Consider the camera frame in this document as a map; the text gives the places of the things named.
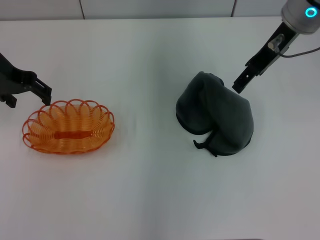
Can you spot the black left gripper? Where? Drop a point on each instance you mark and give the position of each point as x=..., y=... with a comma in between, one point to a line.
x=12, y=80

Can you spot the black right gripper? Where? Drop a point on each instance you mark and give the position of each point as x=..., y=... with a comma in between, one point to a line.
x=265, y=57

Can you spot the dark grey towel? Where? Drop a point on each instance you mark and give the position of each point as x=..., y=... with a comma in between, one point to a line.
x=225, y=117

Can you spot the orange woven plastic basket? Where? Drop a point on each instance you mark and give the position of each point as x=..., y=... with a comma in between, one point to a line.
x=72, y=135

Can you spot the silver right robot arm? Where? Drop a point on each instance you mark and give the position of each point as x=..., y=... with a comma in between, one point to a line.
x=295, y=15

